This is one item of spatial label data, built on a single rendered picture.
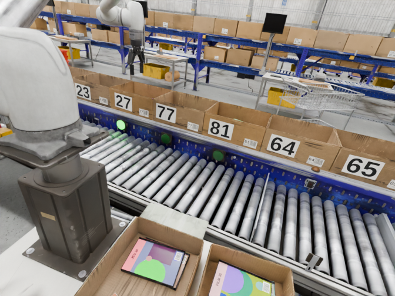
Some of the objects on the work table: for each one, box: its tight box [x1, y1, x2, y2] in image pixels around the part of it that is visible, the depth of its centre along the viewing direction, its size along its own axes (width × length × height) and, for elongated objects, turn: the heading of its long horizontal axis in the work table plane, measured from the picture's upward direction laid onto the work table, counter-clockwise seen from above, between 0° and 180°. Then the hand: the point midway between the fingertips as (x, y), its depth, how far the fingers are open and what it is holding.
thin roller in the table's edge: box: [111, 209, 133, 221], centre depth 99 cm, size 2×28×2 cm, turn 61°
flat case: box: [120, 237, 185, 289], centre depth 77 cm, size 14×19×2 cm
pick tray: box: [73, 216, 205, 296], centre depth 68 cm, size 28×38×10 cm
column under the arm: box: [17, 157, 129, 282], centre depth 76 cm, size 26×26×33 cm
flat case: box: [145, 237, 190, 291], centre depth 78 cm, size 14×19×2 cm
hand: (137, 70), depth 154 cm, fingers open, 10 cm apart
